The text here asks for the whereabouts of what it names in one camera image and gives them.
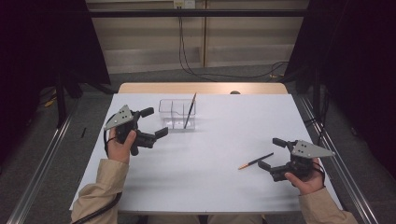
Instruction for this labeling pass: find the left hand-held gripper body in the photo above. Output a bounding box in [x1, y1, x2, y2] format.
[103, 105, 157, 157]

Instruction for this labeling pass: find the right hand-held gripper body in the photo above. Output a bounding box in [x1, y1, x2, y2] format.
[270, 139, 337, 183]

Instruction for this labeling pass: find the dark pencil with orange end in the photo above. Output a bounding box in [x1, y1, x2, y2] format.
[237, 152, 275, 171]
[183, 91, 198, 130]

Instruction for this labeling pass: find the clear plastic organizer box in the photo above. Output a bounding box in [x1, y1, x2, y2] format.
[158, 98, 197, 132]

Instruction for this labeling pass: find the person's left hand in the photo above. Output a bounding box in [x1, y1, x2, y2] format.
[106, 127, 138, 165]

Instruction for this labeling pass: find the person's right hand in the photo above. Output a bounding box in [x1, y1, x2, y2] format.
[284, 158, 326, 197]

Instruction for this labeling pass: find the black metal stand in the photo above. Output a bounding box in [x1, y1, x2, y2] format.
[312, 65, 322, 119]
[54, 69, 68, 129]

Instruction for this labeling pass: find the white table sheet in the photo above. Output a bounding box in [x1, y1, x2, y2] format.
[69, 92, 344, 215]

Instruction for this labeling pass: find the black curtain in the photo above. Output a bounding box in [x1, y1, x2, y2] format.
[0, 0, 112, 164]
[284, 0, 396, 172]

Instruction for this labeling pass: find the black horizontal bar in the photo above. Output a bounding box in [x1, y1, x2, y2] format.
[88, 8, 310, 19]

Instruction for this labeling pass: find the right hand-held gripper black cable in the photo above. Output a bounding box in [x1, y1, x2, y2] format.
[311, 161, 327, 185]

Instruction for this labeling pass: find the hand-held gripper black cable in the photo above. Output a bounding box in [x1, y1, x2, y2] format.
[311, 161, 327, 185]
[71, 113, 124, 224]

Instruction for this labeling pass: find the aluminium floor rail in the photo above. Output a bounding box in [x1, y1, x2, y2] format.
[298, 94, 379, 224]
[6, 96, 82, 224]

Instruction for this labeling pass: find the black floor cable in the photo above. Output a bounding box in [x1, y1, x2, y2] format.
[177, 15, 290, 83]

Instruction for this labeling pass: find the left hand-held gripper black cable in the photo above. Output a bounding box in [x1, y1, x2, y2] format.
[71, 113, 124, 224]

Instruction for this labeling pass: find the wall socket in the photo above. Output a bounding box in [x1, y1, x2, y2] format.
[173, 0, 196, 9]

